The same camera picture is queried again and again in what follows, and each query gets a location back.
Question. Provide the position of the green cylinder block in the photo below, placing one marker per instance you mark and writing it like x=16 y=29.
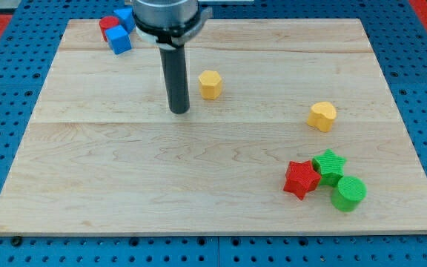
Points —
x=348 y=194

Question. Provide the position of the yellow heart block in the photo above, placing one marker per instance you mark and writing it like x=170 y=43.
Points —
x=322 y=116

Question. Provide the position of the red cylinder block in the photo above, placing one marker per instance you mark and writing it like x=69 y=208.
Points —
x=106 y=23

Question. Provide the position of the green star block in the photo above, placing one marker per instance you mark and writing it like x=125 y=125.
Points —
x=329 y=166

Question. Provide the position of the blue cube block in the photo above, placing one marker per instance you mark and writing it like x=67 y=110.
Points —
x=118 y=39

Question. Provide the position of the yellow hexagon block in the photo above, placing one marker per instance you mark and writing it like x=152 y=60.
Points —
x=210 y=84

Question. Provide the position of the red star block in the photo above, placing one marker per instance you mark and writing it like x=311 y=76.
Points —
x=301 y=178

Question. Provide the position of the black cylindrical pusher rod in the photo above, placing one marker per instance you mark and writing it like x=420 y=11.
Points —
x=176 y=81

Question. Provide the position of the blue triangle block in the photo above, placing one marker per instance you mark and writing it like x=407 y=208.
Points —
x=126 y=18

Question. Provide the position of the light wooden board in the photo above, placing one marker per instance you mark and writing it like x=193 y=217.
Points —
x=103 y=156

